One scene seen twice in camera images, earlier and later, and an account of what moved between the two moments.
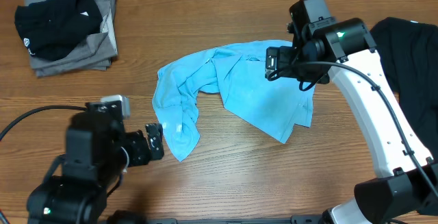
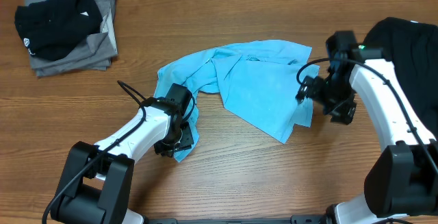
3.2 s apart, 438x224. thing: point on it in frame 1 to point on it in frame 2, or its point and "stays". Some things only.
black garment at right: [408, 52] stays
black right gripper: [320, 77] to [345, 111]
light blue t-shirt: [237, 73] stays
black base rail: [294, 220] stays
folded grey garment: [100, 53] stays
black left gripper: [141, 155] to [186, 142]
